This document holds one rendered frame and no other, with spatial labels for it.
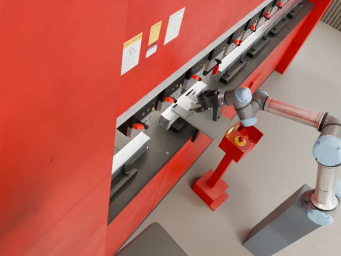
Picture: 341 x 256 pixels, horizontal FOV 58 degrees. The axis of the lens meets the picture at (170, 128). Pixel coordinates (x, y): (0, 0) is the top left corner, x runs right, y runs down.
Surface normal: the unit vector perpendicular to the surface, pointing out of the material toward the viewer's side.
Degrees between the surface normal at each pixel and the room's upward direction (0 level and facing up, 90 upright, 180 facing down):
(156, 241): 0
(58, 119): 90
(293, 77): 0
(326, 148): 84
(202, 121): 0
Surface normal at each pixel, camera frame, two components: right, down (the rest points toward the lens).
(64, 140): 0.78, 0.58
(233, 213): 0.19, -0.59
